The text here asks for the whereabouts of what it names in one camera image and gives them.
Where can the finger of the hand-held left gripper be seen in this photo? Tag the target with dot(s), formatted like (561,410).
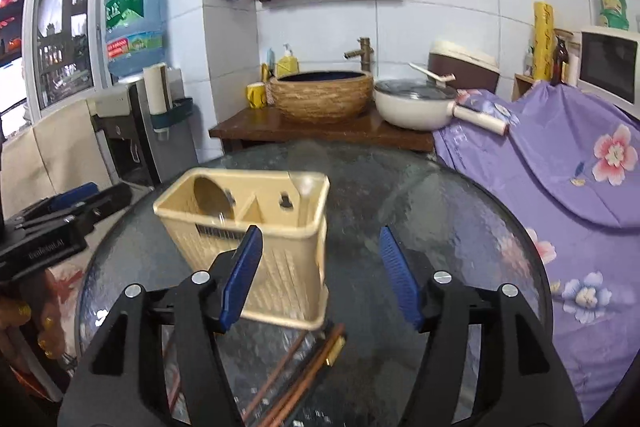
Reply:
(70,199)
(105,204)

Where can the stack of green bowls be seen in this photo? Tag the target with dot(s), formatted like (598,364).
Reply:
(611,2)

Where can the woven pattern basin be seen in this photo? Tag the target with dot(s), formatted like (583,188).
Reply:
(320,102)

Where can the blue water jug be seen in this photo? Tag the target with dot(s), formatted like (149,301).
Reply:
(132,27)

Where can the brown glass bottle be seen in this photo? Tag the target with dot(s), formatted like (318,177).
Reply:
(559,64)

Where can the sliding window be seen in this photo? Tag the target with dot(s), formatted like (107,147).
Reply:
(65,37)

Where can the brown white rice cooker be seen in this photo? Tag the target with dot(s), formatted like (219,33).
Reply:
(475,69)

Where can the beige cloth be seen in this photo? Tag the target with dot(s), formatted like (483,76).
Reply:
(55,157)

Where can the yellow soap dispenser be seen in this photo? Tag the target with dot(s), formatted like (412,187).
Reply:
(287,66)

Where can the white microwave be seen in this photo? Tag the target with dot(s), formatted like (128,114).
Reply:
(607,62)

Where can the wooden counter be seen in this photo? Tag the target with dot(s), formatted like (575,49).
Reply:
(260,132)

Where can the glass pot lid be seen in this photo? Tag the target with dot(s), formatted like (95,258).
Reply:
(415,89)

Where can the yellow roll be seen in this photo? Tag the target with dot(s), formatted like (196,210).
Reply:
(543,42)

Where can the small clear bottle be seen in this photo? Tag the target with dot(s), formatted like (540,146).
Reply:
(528,64)

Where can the yellow mug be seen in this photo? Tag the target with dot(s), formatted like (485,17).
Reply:
(256,97)

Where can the white pot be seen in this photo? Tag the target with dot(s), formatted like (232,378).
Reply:
(410,114)

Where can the brass faucet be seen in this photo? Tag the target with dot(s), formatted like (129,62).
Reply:
(365,52)

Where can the small wooden box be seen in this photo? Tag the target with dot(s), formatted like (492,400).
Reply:
(522,87)

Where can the grey water dispenser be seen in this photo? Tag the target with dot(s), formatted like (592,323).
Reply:
(135,147)

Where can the purple floral cloth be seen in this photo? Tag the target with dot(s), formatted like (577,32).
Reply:
(550,207)

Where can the green wall holder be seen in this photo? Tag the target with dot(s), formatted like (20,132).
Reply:
(175,114)

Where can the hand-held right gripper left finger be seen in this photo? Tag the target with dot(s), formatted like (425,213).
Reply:
(242,277)

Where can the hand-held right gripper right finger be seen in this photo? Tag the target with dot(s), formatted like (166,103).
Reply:
(400,277)

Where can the person's left hand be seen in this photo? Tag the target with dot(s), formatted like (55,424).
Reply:
(30,327)

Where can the beige plastic utensil holder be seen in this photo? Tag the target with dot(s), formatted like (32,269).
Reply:
(295,267)

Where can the white rice spoon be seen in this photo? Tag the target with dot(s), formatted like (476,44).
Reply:
(430,74)

